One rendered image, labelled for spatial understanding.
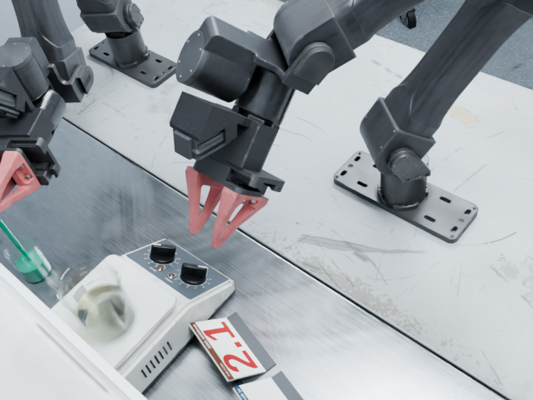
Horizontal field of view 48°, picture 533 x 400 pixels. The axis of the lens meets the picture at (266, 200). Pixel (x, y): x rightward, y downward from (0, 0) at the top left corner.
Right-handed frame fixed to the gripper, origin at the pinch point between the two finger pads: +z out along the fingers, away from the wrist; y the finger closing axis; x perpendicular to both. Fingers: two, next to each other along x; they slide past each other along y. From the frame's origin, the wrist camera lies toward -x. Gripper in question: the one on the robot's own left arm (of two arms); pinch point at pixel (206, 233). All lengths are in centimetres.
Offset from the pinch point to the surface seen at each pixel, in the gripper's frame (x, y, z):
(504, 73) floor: 187, -29, -62
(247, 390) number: 1.9, 12.0, 13.3
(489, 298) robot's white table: 22.1, 27.0, -5.5
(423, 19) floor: 197, -74, -75
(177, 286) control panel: 2.1, -2.4, 8.2
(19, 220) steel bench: 3.9, -35.7, 15.4
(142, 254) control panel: 3.0, -10.1, 7.9
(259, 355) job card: 7.1, 9.1, 11.5
